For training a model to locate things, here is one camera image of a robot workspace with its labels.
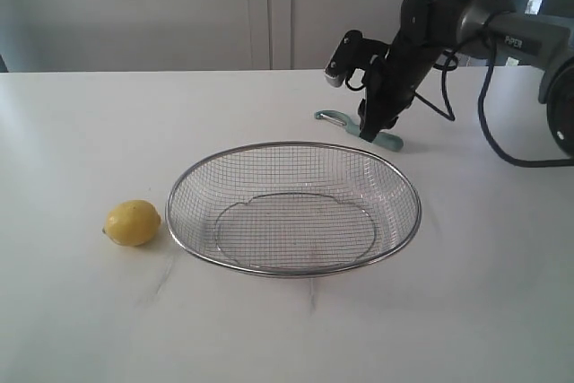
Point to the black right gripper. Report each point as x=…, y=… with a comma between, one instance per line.
x=427, y=29

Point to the teal handled peeler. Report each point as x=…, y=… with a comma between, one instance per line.
x=384, y=140

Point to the yellow lemon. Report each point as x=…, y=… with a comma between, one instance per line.
x=132, y=223

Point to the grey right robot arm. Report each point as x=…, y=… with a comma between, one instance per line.
x=475, y=28

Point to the white cabinet doors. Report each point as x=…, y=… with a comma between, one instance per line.
x=153, y=35

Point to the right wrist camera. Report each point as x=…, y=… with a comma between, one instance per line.
x=353, y=52

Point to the oval wire mesh basket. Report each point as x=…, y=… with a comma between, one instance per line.
x=293, y=209

